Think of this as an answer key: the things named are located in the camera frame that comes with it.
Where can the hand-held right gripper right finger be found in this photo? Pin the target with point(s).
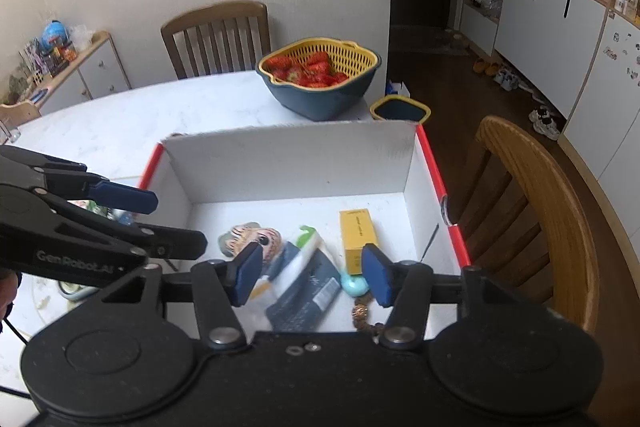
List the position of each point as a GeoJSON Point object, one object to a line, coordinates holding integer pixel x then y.
{"type": "Point", "coordinates": [376, 274]}

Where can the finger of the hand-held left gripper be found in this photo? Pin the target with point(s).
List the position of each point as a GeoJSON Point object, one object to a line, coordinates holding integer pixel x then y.
{"type": "Point", "coordinates": [175, 244]}
{"type": "Point", "coordinates": [125, 198]}

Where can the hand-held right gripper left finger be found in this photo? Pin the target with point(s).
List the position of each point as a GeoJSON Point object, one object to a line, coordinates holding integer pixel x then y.
{"type": "Point", "coordinates": [249, 274]}

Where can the turquoise egg-shaped toy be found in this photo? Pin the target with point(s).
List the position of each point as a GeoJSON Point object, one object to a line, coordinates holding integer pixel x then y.
{"type": "Point", "coordinates": [354, 284]}

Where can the tiger face plush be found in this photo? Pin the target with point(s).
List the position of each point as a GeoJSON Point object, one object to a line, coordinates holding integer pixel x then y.
{"type": "Point", "coordinates": [250, 234]}

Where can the small yellow box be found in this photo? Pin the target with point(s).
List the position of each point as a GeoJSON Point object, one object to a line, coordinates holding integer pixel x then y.
{"type": "Point", "coordinates": [357, 234]}

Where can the wet wipes pack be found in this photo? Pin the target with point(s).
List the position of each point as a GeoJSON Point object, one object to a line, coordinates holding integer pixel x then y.
{"type": "Point", "coordinates": [305, 292]}

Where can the red cardboard box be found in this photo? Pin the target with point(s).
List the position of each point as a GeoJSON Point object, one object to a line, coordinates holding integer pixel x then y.
{"type": "Point", "coordinates": [300, 167]}

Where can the person's left hand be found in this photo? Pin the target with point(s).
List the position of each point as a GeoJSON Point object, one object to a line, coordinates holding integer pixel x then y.
{"type": "Point", "coordinates": [7, 294]}

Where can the white wooden sideboard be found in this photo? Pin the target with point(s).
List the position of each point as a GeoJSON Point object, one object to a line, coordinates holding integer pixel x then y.
{"type": "Point", "coordinates": [100, 72]}

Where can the small wooden child chair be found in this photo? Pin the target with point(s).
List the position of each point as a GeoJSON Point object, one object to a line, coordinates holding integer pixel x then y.
{"type": "Point", "coordinates": [20, 113]}

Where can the blue bin with yellow rim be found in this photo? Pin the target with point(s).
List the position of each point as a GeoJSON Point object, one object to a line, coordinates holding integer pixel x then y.
{"type": "Point", "coordinates": [400, 111]}

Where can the blue globe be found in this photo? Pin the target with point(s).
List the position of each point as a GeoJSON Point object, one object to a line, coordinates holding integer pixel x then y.
{"type": "Point", "coordinates": [54, 34]}

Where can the yellow strainer in blue bowl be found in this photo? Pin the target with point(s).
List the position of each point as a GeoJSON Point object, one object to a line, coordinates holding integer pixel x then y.
{"type": "Point", "coordinates": [325, 102]}

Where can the round-backed wooden chair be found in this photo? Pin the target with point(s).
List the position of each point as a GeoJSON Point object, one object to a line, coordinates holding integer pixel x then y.
{"type": "Point", "coordinates": [550, 202]}

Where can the slatted wooden chair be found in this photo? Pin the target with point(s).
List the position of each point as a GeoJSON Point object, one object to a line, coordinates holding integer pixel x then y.
{"type": "Point", "coordinates": [215, 14]}

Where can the pile of strawberries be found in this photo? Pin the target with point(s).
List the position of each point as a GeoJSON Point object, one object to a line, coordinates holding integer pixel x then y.
{"type": "Point", "coordinates": [310, 72]}

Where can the pair of grey sneakers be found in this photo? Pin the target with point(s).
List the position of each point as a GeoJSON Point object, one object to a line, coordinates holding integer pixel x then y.
{"type": "Point", "coordinates": [546, 122]}

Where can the pair of yellow slippers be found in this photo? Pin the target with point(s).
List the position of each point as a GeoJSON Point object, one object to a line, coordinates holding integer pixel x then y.
{"type": "Point", "coordinates": [486, 68]}

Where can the pair of white shoes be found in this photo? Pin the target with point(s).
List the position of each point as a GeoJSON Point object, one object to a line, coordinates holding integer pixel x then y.
{"type": "Point", "coordinates": [507, 78]}

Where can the dark door mat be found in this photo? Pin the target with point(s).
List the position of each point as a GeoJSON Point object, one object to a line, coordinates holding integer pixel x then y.
{"type": "Point", "coordinates": [430, 41]}

